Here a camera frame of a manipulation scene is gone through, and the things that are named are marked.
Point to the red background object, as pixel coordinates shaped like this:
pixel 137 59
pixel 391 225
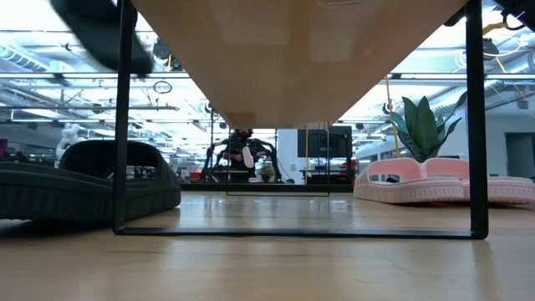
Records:
pixel 349 171

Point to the small background potted plant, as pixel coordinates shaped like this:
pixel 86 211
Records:
pixel 267 172

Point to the person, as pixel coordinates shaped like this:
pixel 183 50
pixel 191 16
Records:
pixel 236 161

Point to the black background robot arm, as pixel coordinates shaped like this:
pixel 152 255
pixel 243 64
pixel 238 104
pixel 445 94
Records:
pixel 209 161
pixel 273 156

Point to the grey door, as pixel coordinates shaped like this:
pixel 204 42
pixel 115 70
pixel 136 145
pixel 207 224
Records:
pixel 520 154

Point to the black wall monitor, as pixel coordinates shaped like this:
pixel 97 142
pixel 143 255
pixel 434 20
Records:
pixel 317 142

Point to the black light stand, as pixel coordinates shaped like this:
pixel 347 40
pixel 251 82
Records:
pixel 212 138

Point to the green leafy plant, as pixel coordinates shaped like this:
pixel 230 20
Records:
pixel 422 125

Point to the light wooden shelf board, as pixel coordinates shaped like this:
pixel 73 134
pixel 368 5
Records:
pixel 292 62

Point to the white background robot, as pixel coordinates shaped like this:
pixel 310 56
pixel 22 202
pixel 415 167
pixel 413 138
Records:
pixel 67 140

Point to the pink rubber slide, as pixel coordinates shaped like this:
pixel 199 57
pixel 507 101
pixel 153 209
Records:
pixel 401 190
pixel 505 188

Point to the black table edge rail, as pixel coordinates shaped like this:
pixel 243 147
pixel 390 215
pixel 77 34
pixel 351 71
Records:
pixel 292 187

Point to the black rubber slide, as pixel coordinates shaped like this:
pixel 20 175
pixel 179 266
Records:
pixel 100 33
pixel 42 196

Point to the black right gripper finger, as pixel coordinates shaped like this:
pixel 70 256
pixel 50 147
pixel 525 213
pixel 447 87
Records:
pixel 455 16

